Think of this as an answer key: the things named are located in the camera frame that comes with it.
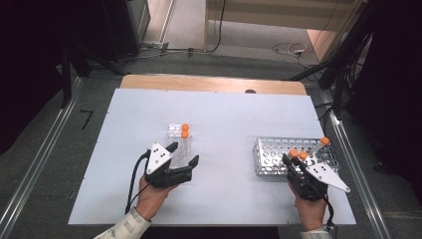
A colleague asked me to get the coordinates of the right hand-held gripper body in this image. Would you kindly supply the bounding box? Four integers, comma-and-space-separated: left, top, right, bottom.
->
287, 161, 352, 203

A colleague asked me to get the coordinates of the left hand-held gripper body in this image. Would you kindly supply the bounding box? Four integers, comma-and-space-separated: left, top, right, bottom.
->
143, 142, 194, 190

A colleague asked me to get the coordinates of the clear plastic tube rack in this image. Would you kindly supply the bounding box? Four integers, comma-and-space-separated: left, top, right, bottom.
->
164, 122, 193, 169

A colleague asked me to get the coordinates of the perforated metal tube rack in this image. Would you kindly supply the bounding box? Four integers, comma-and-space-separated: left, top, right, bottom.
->
252, 135, 340, 177

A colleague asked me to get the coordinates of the person's right hand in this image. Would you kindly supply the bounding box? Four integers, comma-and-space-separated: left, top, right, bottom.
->
288, 182, 328, 232

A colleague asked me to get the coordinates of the person's left hand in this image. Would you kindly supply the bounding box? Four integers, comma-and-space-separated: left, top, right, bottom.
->
135, 175, 179, 222

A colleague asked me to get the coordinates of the grey power strip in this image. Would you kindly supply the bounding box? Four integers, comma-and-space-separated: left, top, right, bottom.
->
141, 41, 170, 53

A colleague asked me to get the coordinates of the black metal stand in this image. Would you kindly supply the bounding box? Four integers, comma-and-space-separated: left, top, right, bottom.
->
61, 46, 73, 109

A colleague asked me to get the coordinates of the black cabinet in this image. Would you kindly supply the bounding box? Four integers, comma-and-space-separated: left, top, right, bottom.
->
102, 0, 151, 63

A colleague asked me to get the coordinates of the light wooden furniture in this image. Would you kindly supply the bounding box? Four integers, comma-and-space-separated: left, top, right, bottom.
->
203, 0, 369, 63

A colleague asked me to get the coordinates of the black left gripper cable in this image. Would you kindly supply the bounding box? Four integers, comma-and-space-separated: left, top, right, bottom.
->
124, 148, 152, 215

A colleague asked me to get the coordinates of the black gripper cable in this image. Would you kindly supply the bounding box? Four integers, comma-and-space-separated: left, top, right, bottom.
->
322, 194, 336, 231
124, 148, 152, 215

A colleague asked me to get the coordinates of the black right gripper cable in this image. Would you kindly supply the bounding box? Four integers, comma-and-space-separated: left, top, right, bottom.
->
322, 194, 336, 231

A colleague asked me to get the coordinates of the aluminium floor rail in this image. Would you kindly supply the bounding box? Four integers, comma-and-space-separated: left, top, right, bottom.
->
0, 76, 84, 233
317, 88, 392, 239

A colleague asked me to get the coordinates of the black stand with cables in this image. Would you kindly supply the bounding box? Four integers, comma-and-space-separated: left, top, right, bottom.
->
288, 0, 376, 116

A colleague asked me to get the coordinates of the white coiled cable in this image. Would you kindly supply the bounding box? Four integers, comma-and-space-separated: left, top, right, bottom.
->
272, 42, 311, 68

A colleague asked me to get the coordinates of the black hanging cable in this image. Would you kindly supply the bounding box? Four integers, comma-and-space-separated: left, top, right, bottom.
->
208, 0, 228, 54

